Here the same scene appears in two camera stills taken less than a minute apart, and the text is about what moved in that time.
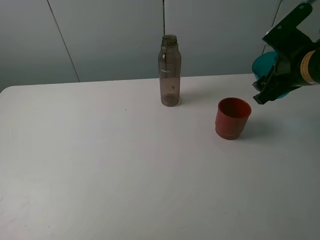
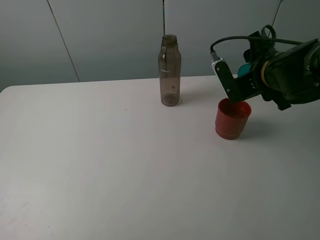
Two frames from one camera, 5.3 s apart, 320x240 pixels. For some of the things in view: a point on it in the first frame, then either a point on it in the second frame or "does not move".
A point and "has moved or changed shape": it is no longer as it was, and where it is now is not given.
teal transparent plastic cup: [262, 65] has moved or changed shape
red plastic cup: [232, 114] does not move
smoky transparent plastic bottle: [169, 61] does not move
